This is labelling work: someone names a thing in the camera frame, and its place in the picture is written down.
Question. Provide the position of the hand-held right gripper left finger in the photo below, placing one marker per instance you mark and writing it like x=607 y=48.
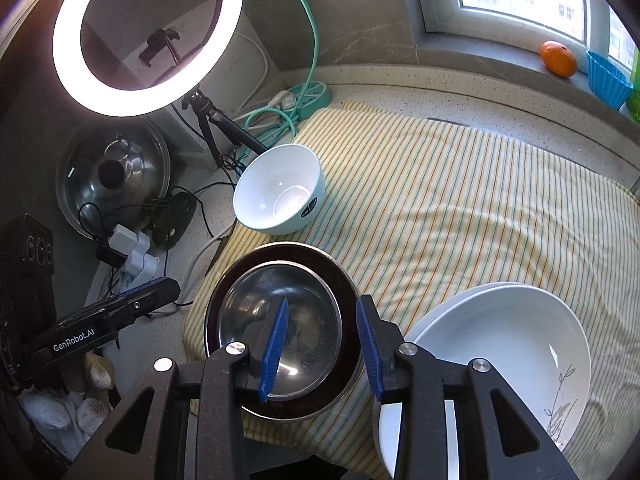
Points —
x=275 y=345

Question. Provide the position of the black tripod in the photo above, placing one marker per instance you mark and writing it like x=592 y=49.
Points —
x=207 y=125

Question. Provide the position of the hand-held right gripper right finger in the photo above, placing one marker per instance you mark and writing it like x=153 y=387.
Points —
x=367 y=350

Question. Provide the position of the white plate pink flowers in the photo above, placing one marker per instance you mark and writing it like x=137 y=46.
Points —
x=387 y=435

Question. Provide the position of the white power adapter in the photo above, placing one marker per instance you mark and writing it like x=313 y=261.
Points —
x=142 y=260
x=122 y=240

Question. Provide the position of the black round stand base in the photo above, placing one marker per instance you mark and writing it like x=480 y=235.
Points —
x=172 y=220

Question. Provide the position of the red steel-lined bowl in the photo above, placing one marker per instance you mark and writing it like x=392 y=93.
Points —
x=310 y=320

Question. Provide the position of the orange tangerine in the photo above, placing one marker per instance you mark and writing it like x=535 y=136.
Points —
x=557 y=59

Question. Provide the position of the white fuzzy cloth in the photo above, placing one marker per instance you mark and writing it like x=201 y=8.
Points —
x=45 y=410

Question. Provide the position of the green dish soap bottle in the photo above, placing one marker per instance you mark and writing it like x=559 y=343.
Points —
x=636 y=100

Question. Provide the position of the white-edged board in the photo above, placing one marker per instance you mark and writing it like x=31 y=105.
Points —
x=245 y=80

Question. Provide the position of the striped yellow cloth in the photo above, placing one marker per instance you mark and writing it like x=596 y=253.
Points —
x=450 y=210

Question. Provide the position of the glass pot lid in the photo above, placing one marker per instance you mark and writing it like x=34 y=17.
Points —
x=135 y=160

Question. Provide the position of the blue ribbed cup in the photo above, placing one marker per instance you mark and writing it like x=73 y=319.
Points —
x=607 y=82

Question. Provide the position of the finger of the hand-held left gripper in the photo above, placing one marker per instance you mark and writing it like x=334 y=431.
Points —
x=160 y=295

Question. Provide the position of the white deep plate leaf print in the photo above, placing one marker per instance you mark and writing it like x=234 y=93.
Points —
x=500 y=350

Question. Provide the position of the light blue ceramic bowl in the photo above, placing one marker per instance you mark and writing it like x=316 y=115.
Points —
x=270 y=185

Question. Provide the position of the large stainless steel bowl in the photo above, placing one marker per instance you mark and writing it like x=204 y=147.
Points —
x=285 y=252

